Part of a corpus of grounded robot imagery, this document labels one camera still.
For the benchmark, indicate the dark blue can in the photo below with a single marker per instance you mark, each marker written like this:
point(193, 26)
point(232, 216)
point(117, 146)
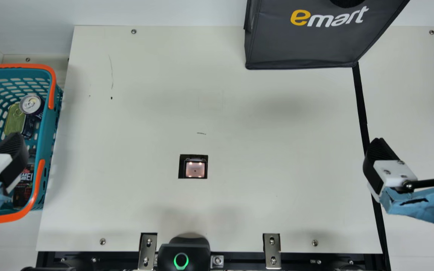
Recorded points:
point(31, 104)

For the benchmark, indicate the black device with green light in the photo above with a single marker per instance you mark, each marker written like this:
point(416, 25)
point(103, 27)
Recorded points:
point(183, 252)

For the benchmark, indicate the dark coffee bottle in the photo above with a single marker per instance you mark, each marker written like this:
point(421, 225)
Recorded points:
point(25, 188)

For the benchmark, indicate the olive rectangular tin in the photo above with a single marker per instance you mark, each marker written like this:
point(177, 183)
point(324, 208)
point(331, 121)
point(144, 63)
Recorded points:
point(14, 120)

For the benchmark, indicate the black strip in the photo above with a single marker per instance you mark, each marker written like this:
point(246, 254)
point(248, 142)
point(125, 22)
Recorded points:
point(361, 113)

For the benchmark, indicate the small square scanner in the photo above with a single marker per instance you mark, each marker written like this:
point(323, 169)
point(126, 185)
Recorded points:
point(194, 168)

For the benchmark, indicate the teal shopping basket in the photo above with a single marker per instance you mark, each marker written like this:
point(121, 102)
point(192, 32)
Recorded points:
point(13, 66)

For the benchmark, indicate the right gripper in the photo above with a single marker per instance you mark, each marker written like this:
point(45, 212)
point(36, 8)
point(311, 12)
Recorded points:
point(420, 203)

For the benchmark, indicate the dark grey bag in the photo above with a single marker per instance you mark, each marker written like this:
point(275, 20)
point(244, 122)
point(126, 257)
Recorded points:
point(300, 45)

